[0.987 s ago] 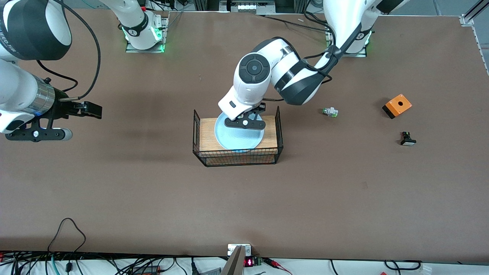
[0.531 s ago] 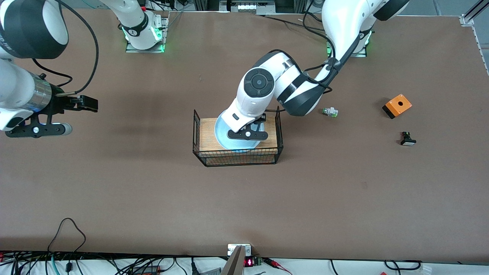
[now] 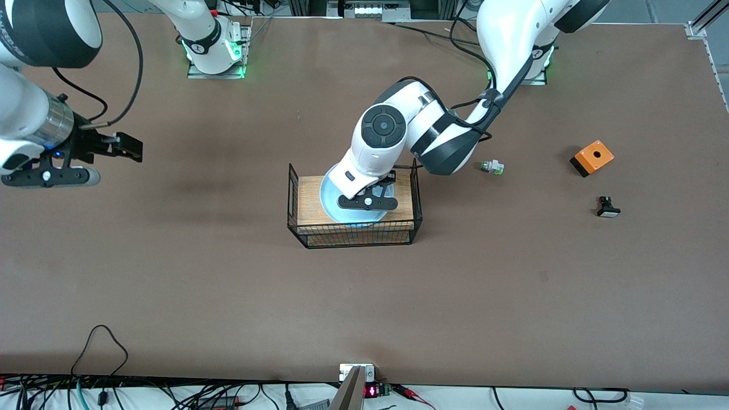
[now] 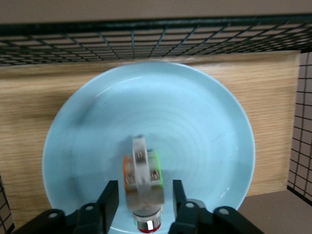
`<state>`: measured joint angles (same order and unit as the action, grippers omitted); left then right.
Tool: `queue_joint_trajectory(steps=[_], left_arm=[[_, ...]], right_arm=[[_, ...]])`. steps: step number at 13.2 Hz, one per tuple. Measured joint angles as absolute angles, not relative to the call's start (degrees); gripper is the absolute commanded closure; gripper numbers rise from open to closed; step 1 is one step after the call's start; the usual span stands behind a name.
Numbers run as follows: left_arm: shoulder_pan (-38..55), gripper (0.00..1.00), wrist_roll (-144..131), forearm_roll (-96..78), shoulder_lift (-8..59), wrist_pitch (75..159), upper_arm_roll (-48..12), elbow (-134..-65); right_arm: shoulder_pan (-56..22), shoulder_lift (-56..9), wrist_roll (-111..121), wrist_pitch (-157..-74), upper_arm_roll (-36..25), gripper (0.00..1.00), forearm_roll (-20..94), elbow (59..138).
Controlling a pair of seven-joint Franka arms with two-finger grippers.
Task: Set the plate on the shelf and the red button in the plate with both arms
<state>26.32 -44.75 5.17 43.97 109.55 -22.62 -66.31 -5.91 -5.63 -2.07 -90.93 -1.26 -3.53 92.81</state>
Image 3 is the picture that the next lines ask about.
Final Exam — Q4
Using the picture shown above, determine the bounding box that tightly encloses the orange button enclosure box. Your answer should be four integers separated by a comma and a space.
570, 140, 616, 178

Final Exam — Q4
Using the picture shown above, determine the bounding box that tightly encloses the black cable to arm base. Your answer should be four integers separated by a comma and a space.
383, 22, 482, 46

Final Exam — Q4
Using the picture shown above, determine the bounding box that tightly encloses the metal frame with light strip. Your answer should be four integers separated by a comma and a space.
326, 0, 412, 23

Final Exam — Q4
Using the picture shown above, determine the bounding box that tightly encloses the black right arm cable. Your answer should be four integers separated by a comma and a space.
51, 0, 144, 130

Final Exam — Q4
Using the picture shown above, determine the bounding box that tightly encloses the light blue plate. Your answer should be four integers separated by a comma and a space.
319, 162, 396, 224

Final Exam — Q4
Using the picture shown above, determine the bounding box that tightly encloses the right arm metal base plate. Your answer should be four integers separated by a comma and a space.
187, 23, 251, 79

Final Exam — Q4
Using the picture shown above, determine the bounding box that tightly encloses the wooden shelf board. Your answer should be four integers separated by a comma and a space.
297, 172, 415, 247

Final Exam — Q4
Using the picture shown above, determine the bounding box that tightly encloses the grey metal bar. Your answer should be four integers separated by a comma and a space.
329, 366, 365, 410

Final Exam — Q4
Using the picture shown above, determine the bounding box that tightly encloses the black cable with flat loop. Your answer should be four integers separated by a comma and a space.
572, 387, 630, 405

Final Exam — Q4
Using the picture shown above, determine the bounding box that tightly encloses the red probe wire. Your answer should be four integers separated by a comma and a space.
393, 385, 437, 410

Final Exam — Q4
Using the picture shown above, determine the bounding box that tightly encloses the black looped cable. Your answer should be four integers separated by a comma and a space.
70, 325, 129, 378

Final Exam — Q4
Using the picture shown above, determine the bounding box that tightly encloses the white mounting bracket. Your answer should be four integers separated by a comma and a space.
339, 363, 376, 382

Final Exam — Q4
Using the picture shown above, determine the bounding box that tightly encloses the black wire basket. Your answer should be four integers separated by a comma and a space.
287, 158, 424, 249

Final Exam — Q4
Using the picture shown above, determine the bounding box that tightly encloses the aluminium corner profile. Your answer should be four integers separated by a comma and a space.
686, 0, 729, 40

